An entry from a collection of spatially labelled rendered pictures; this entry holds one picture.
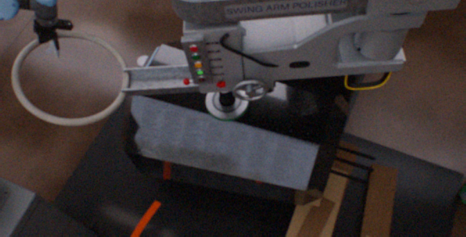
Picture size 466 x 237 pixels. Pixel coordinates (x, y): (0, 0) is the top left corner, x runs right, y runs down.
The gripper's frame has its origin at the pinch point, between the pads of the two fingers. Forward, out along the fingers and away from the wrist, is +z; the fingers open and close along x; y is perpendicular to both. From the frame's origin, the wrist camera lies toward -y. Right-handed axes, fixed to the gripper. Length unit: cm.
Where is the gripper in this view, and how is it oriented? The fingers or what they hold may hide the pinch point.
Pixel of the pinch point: (53, 46)
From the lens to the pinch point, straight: 222.1
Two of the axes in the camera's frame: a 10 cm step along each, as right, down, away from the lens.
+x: 5.1, 8.1, -2.9
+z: -3.1, 4.9, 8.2
